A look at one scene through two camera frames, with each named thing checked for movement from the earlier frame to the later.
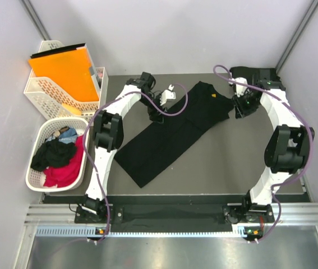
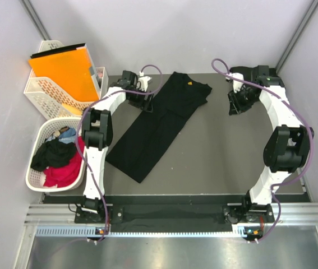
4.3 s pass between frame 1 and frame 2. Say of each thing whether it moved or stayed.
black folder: stayed
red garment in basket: stayed
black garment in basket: stayed
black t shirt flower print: moved
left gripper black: moved
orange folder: stayed
